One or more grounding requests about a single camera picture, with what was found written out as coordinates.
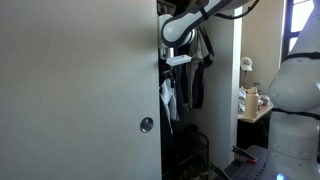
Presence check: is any wooden desk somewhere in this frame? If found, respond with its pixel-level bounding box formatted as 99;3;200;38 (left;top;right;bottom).
236;103;275;153

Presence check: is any white hanging shirt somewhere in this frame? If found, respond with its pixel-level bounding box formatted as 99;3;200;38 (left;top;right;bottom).
159;77;180;135

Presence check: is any grey hanging shirt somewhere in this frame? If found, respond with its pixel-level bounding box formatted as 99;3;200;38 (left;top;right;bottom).
185;28;210;110

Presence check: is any closet hanger rail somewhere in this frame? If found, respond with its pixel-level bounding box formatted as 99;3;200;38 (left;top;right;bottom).
156;0;177;17

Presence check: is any red handled clamp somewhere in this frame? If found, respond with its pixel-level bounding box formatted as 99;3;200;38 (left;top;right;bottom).
231;145;259;165

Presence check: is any black wire shoe rack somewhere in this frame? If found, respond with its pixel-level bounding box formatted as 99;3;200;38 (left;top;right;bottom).
161;130;211;180

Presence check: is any beige bottle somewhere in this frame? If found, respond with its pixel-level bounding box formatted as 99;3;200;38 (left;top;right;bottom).
244;86;261;120

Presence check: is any round metal door pull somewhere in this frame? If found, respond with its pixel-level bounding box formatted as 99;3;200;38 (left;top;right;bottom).
139;116;155;134

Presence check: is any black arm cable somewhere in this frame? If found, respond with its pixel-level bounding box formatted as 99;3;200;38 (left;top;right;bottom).
213;0;261;21

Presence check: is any dark window frame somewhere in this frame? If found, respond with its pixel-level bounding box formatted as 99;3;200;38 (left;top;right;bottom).
280;0;316;63

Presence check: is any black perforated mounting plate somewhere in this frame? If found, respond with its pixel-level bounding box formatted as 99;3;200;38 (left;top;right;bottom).
223;144;270;180

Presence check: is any white cap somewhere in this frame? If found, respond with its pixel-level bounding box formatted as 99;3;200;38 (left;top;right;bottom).
240;56;254;72

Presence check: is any white desk clutter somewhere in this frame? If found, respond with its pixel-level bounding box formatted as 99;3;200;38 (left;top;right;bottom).
237;86;248;113

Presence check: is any small round desk item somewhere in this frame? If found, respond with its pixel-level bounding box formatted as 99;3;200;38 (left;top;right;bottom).
260;95;272;107

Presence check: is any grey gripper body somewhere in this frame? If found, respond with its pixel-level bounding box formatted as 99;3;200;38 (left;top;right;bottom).
159;46;175;61

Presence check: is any black clamp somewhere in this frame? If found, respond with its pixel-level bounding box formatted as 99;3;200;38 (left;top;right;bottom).
210;162;232;180

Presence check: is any white sliding closet door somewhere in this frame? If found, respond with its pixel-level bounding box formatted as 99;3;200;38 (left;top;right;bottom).
0;0;163;180

